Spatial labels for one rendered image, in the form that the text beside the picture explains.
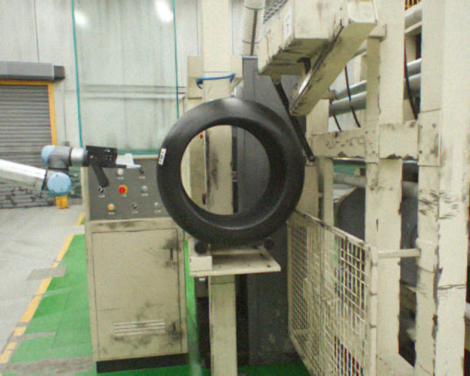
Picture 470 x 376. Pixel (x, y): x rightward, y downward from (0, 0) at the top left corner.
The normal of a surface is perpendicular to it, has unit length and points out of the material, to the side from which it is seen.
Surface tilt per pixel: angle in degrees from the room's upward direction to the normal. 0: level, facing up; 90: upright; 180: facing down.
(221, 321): 90
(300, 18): 90
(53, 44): 90
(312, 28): 90
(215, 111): 80
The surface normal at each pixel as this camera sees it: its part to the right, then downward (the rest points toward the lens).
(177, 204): -0.03, 0.18
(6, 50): 0.29, 0.08
